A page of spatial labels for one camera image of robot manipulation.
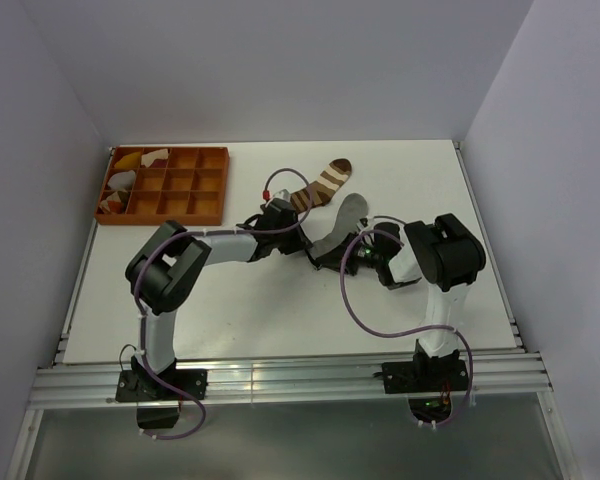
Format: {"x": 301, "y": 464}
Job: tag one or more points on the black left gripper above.
{"x": 299, "y": 244}

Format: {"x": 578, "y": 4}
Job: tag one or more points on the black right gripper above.
{"x": 332, "y": 260}

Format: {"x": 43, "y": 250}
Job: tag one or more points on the grey sock with black stripes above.
{"x": 351, "y": 219}

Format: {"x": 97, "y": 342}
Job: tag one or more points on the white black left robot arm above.
{"x": 163, "y": 273}

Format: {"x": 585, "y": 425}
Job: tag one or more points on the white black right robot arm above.
{"x": 443, "y": 254}

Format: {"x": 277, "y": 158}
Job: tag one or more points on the brown striped sock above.
{"x": 321, "y": 191}

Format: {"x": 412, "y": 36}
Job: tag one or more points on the orange wooden compartment tray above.
{"x": 191, "y": 188}

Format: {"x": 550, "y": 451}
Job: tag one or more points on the white maroon rolled sock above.
{"x": 155, "y": 158}

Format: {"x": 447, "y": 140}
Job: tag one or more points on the yellow rolled sock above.
{"x": 129, "y": 161}

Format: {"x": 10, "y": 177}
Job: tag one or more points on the orange white rolled sock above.
{"x": 115, "y": 202}

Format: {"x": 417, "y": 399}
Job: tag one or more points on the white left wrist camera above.
{"x": 283, "y": 194}

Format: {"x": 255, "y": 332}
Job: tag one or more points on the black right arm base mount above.
{"x": 439, "y": 376}

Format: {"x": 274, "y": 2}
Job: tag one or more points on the aluminium table edge rail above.
{"x": 490, "y": 253}

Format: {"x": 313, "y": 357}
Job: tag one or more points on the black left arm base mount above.
{"x": 135, "y": 385}

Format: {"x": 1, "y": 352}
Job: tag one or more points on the aluminium front frame rail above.
{"x": 301, "y": 379}

